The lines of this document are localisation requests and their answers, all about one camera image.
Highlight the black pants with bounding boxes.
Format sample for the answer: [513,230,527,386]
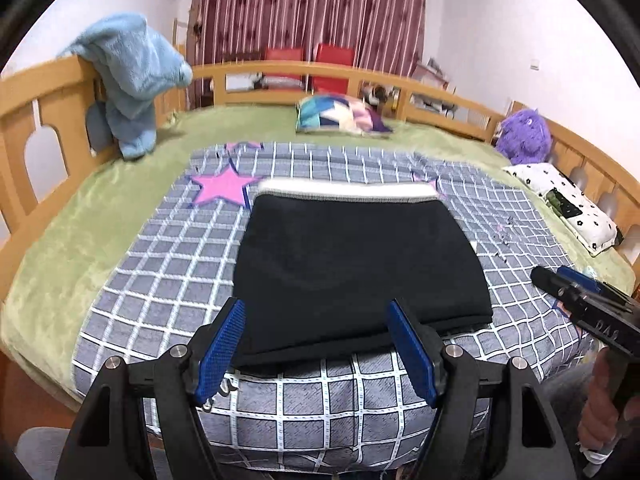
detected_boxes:
[232,195,492,372]

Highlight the person's right hand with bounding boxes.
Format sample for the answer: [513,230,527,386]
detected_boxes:
[578,348,639,451]

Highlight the small light blue toy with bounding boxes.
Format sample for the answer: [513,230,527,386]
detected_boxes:
[582,266,599,280]

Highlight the white black dotted pillow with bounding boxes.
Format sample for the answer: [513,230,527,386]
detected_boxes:
[502,162,618,257]

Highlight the grey checked quilt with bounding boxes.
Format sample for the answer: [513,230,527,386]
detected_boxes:
[72,142,591,474]

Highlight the green bed sheet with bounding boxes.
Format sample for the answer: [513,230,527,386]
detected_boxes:
[0,105,637,406]

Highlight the purple plush toy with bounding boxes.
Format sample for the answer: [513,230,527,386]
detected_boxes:
[496,108,552,165]

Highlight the white folded garment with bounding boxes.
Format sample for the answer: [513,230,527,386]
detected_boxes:
[255,178,440,204]

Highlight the colourful geometric pillow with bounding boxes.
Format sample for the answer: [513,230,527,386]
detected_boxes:
[296,93,394,136]

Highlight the light blue plush elephant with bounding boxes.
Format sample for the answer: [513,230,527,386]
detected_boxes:
[60,13,193,160]

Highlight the red chair left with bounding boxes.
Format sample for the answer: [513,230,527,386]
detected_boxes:
[261,46,306,91]

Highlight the maroon striped curtain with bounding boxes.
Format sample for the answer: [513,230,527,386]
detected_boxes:
[186,0,425,76]

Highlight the wooden bed frame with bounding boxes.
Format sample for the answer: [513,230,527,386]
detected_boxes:
[1,56,639,292]

